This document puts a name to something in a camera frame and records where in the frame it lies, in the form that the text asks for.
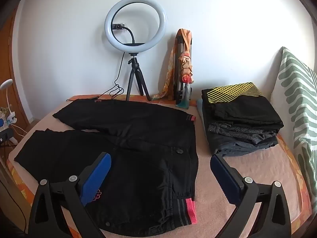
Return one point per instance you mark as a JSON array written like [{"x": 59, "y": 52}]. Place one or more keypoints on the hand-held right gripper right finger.
[{"x": 223, "y": 176}]

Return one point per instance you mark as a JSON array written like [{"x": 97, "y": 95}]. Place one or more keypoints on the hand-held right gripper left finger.
[{"x": 96, "y": 176}]

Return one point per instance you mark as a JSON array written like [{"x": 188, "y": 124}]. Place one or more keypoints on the black pants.
[{"x": 136, "y": 133}]

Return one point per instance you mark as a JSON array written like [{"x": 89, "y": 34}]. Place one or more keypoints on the dark grey folded garment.
[{"x": 242, "y": 147}]

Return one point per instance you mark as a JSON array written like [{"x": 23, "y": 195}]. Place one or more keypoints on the grey checked folded garment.
[{"x": 237, "y": 131}]

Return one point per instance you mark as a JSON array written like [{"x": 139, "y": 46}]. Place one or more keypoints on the black yellow-patterned folded garment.
[{"x": 247, "y": 109}]

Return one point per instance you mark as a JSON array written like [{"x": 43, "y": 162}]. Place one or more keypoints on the orange floral bed sheet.
[{"x": 294, "y": 163}]

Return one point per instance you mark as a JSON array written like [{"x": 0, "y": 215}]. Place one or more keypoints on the teal plastic base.
[{"x": 183, "y": 103}]

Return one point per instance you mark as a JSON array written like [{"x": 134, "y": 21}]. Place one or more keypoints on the green white patterned pillow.
[{"x": 297, "y": 99}]

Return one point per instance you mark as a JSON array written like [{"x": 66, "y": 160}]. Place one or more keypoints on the black mini tripod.
[{"x": 134, "y": 67}]

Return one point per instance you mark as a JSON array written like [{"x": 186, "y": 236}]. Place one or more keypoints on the white clip desk lamp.
[{"x": 6, "y": 83}]

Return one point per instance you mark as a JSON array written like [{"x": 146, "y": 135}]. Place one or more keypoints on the wooden door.
[{"x": 14, "y": 67}]

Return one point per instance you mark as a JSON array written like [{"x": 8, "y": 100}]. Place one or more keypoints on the black gooseneck phone holder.
[{"x": 128, "y": 31}]

